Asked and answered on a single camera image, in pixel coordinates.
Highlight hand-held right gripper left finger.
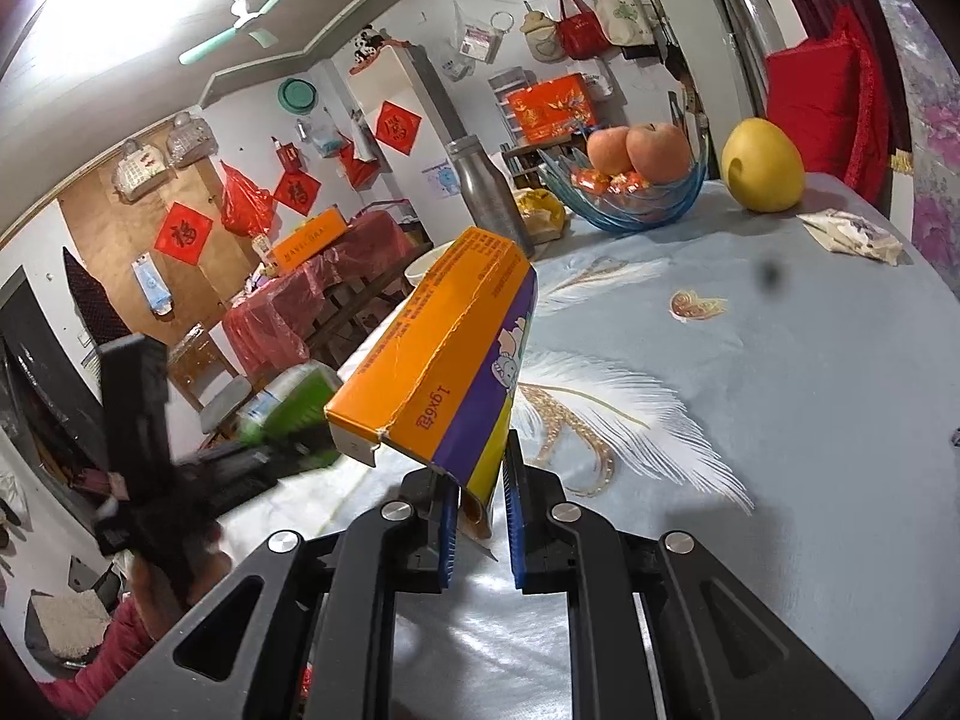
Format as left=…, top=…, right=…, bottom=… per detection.
left=90, top=469, right=462, bottom=720

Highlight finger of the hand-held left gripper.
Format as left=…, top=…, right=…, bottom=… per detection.
left=178, top=439, right=343, bottom=509

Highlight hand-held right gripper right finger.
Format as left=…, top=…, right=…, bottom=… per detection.
left=504, top=431, right=875, bottom=720

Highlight green white carton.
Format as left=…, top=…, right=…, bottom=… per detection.
left=238, top=361, right=344, bottom=452

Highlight orange purple medicine box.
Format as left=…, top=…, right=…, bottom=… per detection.
left=323, top=226, right=540, bottom=542

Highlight person's left hand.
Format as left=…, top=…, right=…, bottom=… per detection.
left=127, top=549, right=235, bottom=644

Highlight wooden chair with grey seat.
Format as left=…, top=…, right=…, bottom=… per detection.
left=166, top=323, right=253, bottom=434

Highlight dark patterned cloth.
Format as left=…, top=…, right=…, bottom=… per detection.
left=63, top=247, right=133, bottom=347

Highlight pack of blue masks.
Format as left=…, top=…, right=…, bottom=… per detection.
left=130, top=253, right=174, bottom=318

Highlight side table with red cover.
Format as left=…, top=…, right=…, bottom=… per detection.
left=222, top=211, right=418, bottom=377

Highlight white fuzzy cushion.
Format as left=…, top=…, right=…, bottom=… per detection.
left=25, top=588, right=114, bottom=662

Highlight long orange box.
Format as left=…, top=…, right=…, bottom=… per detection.
left=271, top=211, right=350, bottom=273

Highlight red plastic bag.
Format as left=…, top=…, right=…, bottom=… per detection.
left=219, top=160, right=275, bottom=238

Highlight clear hanging bag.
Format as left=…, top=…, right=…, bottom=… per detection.
left=166, top=112, right=215, bottom=168
left=113, top=138, right=165, bottom=203

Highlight white ceramic bowl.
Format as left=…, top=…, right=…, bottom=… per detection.
left=404, top=240, right=458, bottom=291

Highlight yellow snack bag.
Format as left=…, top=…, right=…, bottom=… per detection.
left=514, top=188, right=566, bottom=242

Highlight small red hanging bag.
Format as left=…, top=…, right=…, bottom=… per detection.
left=338, top=130, right=380, bottom=189

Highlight stainless steel thermos bottle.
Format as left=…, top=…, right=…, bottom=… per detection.
left=445, top=134, right=536, bottom=260

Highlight blue glass fruit bowl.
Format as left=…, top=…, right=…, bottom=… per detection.
left=535, top=115, right=708, bottom=233

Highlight refrigerator calendar sheet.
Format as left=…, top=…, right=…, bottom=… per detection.
left=421, top=157, right=463, bottom=200

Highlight orange snack packs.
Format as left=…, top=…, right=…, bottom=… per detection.
left=570, top=168, right=647, bottom=197

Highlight teal round plate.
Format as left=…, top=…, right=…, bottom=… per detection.
left=277, top=78, right=320, bottom=113

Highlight red diamond paper on refrigerator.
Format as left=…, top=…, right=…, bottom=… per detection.
left=373, top=98, right=423, bottom=158

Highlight red apple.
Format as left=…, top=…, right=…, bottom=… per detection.
left=625, top=121, right=690, bottom=183
left=586, top=127, right=633, bottom=176

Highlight teal ceiling fan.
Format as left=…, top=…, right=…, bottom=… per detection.
left=178, top=0, right=308, bottom=68

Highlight white refrigerator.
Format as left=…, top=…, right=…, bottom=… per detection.
left=348, top=43, right=482, bottom=242

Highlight red gift box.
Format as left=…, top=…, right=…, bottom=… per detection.
left=508, top=74, right=602, bottom=144

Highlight yellow pomelo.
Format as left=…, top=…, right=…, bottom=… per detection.
left=721, top=118, right=806, bottom=213

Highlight white shelf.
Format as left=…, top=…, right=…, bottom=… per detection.
left=488, top=68, right=538, bottom=148

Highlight panda plush toy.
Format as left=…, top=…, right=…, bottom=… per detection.
left=352, top=28, right=392, bottom=65

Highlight beige paper packet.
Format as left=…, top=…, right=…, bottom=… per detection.
left=796, top=208, right=905, bottom=266

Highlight beige hanging bag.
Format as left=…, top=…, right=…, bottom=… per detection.
left=520, top=8, right=560, bottom=63

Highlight clear bag with papers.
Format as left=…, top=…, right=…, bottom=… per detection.
left=449, top=0, right=500, bottom=65

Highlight red tote bag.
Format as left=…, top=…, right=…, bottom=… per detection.
left=556, top=0, right=602, bottom=60

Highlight black hanging bag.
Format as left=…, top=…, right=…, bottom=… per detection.
left=652, top=0, right=688, bottom=85

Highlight white tote bag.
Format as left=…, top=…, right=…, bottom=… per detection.
left=595, top=0, right=656, bottom=47

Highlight red cushion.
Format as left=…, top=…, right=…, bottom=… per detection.
left=764, top=5, right=894, bottom=204

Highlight pink floral plastic sheet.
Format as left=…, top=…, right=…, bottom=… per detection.
left=855, top=0, right=960, bottom=305

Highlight wooden wall board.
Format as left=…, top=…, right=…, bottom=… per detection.
left=58, top=156, right=272, bottom=362

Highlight large red diamond wall paper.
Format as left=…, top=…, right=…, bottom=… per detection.
left=153, top=202, right=214, bottom=268

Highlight small red diamond wall paper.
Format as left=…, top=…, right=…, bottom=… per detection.
left=271, top=170, right=326, bottom=218

